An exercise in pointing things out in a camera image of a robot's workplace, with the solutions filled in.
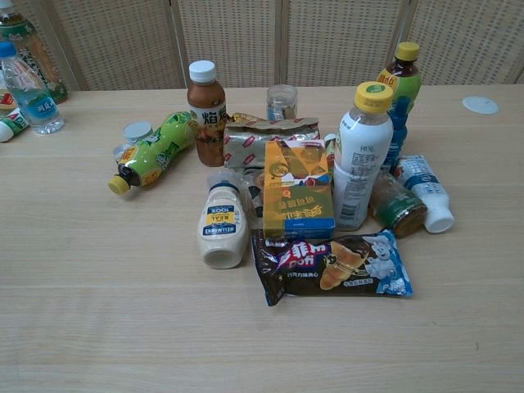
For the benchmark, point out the white bottle yellow cap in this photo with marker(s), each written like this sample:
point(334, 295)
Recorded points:
point(360, 163)

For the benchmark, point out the white bottle blue label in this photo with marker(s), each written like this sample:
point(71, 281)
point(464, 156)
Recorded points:
point(427, 188)

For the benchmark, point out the large green tea bottle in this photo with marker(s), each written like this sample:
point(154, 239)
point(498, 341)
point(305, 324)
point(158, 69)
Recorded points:
point(41, 61)

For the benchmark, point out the orange green snack box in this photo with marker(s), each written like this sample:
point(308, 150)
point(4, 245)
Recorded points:
point(296, 192)

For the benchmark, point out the yellow snack bag red print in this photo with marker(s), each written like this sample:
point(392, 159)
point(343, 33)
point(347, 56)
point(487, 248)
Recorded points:
point(245, 118)

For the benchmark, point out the small clear plastic cup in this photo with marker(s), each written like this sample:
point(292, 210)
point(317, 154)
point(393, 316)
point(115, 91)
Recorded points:
point(118, 151)

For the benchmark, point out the small clear nut jar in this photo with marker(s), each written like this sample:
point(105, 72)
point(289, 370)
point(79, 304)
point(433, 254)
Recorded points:
point(281, 102)

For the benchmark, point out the clear water bottle blue cap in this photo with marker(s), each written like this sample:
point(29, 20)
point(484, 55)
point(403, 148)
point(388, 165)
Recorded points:
point(32, 98)

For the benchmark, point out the brown milk tea bottle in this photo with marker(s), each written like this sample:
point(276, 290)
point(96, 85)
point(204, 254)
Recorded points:
point(206, 123)

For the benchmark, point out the green white tube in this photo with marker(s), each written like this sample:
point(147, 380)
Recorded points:
point(12, 125)

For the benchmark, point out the clear wrapped snack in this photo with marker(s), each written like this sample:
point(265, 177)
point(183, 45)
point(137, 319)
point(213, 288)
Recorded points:
point(256, 192)

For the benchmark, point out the woven folding screen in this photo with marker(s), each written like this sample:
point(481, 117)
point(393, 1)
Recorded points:
point(245, 41)

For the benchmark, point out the brown bottle dark green label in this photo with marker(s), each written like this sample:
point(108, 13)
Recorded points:
point(399, 206)

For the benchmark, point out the silver foil snack bag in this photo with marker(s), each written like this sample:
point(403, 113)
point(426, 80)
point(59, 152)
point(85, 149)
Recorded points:
point(245, 147)

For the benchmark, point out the chocolate croissant snack pack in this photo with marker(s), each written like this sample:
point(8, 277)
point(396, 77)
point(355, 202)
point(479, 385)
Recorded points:
point(327, 266)

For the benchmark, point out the Hellmann's mayonnaise bottle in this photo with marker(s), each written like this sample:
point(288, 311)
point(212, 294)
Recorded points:
point(223, 229)

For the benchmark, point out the round tin red label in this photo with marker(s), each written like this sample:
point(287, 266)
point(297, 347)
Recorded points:
point(7, 101)

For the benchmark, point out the blue plastic bottle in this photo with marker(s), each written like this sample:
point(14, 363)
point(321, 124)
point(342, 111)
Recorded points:
point(398, 131)

